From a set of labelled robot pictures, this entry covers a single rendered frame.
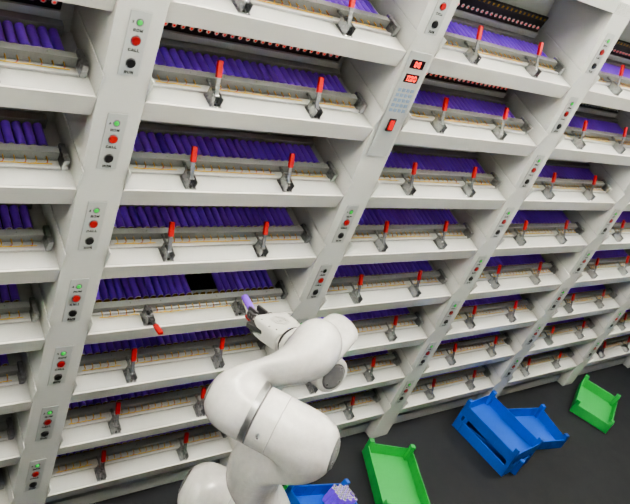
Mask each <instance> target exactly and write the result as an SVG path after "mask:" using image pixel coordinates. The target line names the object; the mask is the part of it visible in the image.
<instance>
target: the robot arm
mask: <svg viewBox="0 0 630 504"><path fill-rule="evenodd" d="M247 318H248V319H250V321H248V322H247V324H246V327H247V328H249V329H251V330H253V331H252V333H253V334H254V335H255V336H256V337H257V338H258V339H259V340H260V341H262V342H263V343H264V344H266V345H267V346H269V347H270V348H272V349H274V350H276V352H274V353H272V354H270V355H268V356H266V357H263V358H260V359H257V360H253V361H250V362H246V363H242V364H239V365H236V366H233V367H231V368H229V369H227V370H225V371H224V372H222V373H221V374H219V375H218V376H217V377H216V378H215V379H214V380H213V381H212V382H211V383H210V385H209V387H208V389H207V391H206V393H205V396H204V411H205V414H206V417H207V419H208V420H209V422H210V423H211V424H212V425H213V426H214V427H215V428H216V429H218V430H219V431H221V432H222V433H224V434H226V435H227V436H229V437H231V438H233V439H234V440H236V441H238V443H237V444H236V445H235V447H234V448H233V450H232V452H231V455H230V458H229V461H228V464H227V467H225V466H223V465H221V464H218V463H214V462H203V463H200V464H198V465H196V466H195V467H193V468H192V469H191V470H190V471H189V472H188V473H187V475H186V476H185V478H184V480H183V482H182V484H181V486H180V488H179V491H178V492H179V493H178V499H177V504H290V501H289V499H288V496H287V494H286V492H285V490H284V488H283V486H282V485H304V484H309V483H311V482H314V481H316V480H318V479H320V478H321V477H323V476H324V475H325V474H326V473H327V472H328V471H329V470H331V469H332V466H333V464H334V463H335V461H336V459H337V456H338V453H339V450H340V444H341V441H340V434H339V431H338V429H337V426H336V425H335V424H334V422H333V421H332V420H331V419H330V418H329V417H327V416H326V415H325V414H323V413H321V412H320V411H318V410H316V409H315V408H313V407H311V406H309V405H307V404H305V403H303V402H301V401H300V400H298V399H296V398H294V397H292V396H290V395H288V394H286V393H284V392H282V391H280V390H279V389H277V388H275V387H280V386H287V385H295V384H301V383H306V382H311V383H312V384H313V385H314V386H315V387H316V388H318V389H319V390H320V391H322V392H331V391H333V390H335V389H336V388H338V387H339V386H340V385H341V384H342V382H343V381H344V379H345V377H346V374H347V364H346V362H345V361H344V360H343V359H342V357H343V356H344V354H345V353H346V352H347V351H348V350H349V349H350V348H351V346H352V345H353V344H354V343H355V342H356V340H357V339H358V332H357V329H356V327H355V326H354V324H353V323H352V322H351V321H350V320H349V319H348V318H346V317H345V316H343V315H340V314H336V313H333V314H329V315H328V316H326V317H325V318H323V319H320V318H314V319H309V320H307V321H305V322H303V323H302V324H301V325H300V324H299V323H298V322H297V321H296V320H295V319H294V318H293V317H292V316H290V315H289V314H287V313H272V312H268V311H267V310H266V309H265V308H263V307H262V306H261V305H258V306H257V310H256V309H255V308H253V307H252V306H249V308H248V311H247Z"/></svg>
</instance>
